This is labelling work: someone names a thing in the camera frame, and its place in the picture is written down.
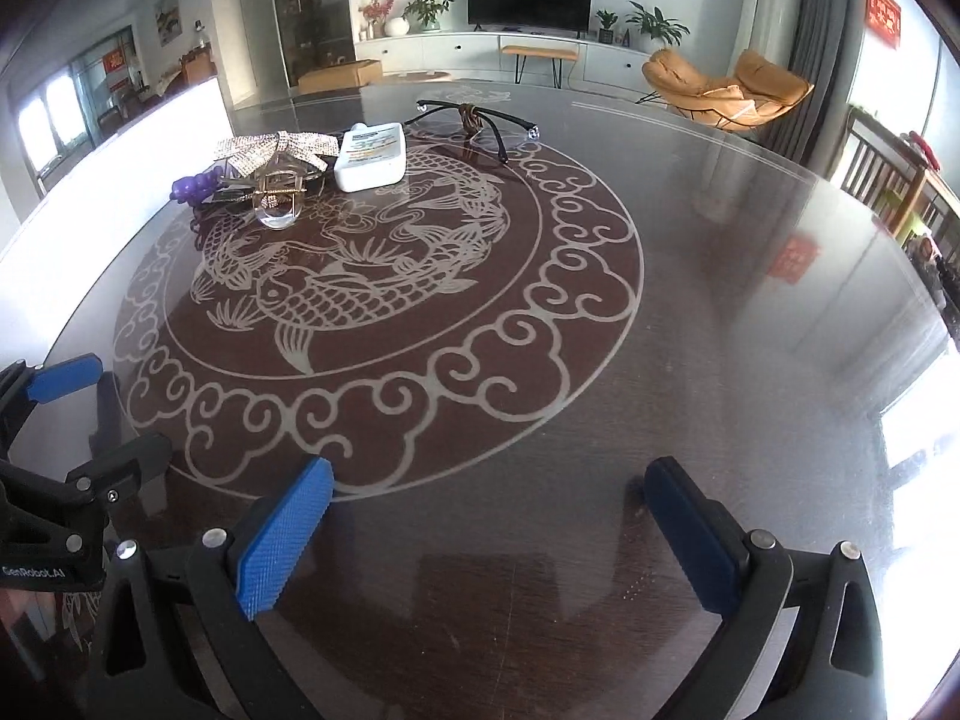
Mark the small potted plant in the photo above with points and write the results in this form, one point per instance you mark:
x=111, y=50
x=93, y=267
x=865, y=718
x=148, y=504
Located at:
x=606, y=26

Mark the large potted plant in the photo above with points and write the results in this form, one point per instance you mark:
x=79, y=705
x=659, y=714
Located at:
x=656, y=26

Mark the grey curtain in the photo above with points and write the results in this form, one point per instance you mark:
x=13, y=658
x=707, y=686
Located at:
x=821, y=52

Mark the white standing air conditioner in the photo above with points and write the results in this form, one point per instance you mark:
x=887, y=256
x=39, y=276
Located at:
x=765, y=7

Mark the leafy potted plant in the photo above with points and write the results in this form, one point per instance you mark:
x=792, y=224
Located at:
x=427, y=11

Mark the round white vase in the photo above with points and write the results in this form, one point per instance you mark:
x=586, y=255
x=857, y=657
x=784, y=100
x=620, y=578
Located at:
x=397, y=27

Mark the orange lounge chair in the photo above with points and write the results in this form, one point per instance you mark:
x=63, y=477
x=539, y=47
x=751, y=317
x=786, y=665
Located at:
x=757, y=86

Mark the framed wall painting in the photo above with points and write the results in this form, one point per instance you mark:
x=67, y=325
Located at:
x=166, y=13

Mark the dark glass display cabinet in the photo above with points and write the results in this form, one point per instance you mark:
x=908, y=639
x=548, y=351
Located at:
x=311, y=7

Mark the purple toy with teal tip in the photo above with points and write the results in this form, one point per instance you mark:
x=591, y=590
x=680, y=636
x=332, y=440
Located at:
x=196, y=189

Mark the white television cabinet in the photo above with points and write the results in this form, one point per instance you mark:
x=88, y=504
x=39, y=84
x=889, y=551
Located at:
x=450, y=52

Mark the rhinestone bow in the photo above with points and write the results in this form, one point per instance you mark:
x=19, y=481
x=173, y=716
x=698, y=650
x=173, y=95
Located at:
x=247, y=146

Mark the red wall hanging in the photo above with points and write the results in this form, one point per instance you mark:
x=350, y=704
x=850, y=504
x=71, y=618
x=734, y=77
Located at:
x=883, y=15

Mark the cardboard box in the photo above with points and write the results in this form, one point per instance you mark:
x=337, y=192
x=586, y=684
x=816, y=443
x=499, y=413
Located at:
x=337, y=75

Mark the red flowers in vase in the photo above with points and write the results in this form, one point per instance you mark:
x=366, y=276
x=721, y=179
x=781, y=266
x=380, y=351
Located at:
x=375, y=11

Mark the black television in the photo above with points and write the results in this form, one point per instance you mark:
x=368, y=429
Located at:
x=529, y=0

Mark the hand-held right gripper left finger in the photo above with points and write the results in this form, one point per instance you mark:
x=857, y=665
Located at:
x=285, y=532

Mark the dark patterned glass desktop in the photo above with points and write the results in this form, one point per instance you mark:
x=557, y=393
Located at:
x=600, y=360

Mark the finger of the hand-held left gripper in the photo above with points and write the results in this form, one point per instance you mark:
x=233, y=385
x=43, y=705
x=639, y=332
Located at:
x=64, y=379
x=135, y=465

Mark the wooden bench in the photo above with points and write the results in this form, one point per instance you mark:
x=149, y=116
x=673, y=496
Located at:
x=540, y=51

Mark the dark wooden chair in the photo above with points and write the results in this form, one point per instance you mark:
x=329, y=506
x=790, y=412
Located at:
x=870, y=165

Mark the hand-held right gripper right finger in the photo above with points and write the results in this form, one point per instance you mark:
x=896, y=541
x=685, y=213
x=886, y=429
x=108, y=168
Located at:
x=694, y=540

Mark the wooden dining table set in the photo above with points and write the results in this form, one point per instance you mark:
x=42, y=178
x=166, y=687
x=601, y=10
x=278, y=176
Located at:
x=187, y=67

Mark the red door sign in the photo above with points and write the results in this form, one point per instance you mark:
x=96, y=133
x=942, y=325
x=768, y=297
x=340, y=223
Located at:
x=115, y=69

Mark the black eyeglasses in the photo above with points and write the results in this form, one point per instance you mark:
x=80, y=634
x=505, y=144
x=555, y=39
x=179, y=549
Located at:
x=517, y=120

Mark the white bottle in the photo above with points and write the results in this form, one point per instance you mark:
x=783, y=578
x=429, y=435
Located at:
x=367, y=165

